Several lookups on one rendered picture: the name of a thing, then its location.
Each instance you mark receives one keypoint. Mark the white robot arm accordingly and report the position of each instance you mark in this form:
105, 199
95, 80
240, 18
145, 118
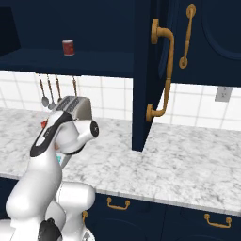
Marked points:
37, 175

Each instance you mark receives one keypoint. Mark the dark blue open cabinet door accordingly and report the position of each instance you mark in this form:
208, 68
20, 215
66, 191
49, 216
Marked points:
142, 78

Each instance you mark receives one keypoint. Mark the dark blue closed cabinet door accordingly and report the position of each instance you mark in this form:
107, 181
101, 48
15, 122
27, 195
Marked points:
216, 40

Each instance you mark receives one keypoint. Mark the silver toaster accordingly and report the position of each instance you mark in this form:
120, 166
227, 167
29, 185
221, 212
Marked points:
78, 105

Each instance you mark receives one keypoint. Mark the small teal object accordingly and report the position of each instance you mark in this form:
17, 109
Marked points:
58, 158

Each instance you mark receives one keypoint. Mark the small red object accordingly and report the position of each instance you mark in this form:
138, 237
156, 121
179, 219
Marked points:
44, 124

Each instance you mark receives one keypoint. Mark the red can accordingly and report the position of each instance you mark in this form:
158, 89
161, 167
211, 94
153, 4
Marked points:
68, 47

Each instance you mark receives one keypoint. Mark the dark blue drawer front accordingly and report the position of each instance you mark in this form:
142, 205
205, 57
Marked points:
194, 229
135, 222

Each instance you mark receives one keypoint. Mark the dark blue open wall cabinet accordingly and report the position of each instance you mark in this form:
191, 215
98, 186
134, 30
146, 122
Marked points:
94, 62

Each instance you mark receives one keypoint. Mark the grey wall outlet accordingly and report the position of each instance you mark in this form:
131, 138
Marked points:
223, 93

